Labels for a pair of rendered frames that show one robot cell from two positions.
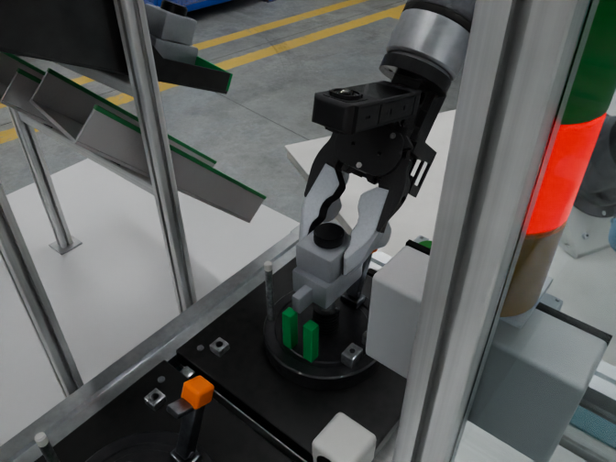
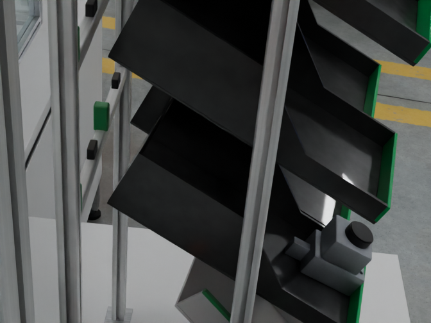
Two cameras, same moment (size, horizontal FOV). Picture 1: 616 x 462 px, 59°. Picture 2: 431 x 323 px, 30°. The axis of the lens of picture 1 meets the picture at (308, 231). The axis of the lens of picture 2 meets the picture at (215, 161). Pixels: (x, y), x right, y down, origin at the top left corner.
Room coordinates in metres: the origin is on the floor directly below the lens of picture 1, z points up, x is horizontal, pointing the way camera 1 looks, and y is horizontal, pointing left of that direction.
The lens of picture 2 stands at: (0.12, -0.26, 1.79)
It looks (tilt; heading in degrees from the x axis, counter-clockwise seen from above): 34 degrees down; 51
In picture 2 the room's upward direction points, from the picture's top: 6 degrees clockwise
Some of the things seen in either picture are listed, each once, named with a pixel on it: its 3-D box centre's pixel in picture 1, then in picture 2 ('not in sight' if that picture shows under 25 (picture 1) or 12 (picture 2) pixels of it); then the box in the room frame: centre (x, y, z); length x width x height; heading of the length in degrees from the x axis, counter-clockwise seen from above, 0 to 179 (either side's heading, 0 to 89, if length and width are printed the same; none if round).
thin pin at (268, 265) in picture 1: (269, 291); not in sight; (0.43, 0.04, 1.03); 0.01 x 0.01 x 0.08
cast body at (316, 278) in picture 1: (322, 263); not in sight; (0.41, -0.01, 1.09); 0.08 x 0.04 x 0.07; 141
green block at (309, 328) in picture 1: (311, 341); not in sight; (0.37, 0.00, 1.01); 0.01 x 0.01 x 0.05; 51
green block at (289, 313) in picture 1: (290, 328); not in sight; (0.39, 0.02, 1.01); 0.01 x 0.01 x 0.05; 51
